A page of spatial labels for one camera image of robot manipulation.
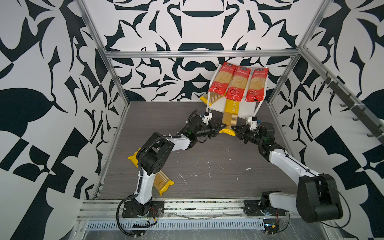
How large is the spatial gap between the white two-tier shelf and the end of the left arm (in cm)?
10

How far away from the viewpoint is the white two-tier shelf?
0.77 m

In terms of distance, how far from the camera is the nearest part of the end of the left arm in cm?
74

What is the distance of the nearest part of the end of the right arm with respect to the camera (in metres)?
0.67
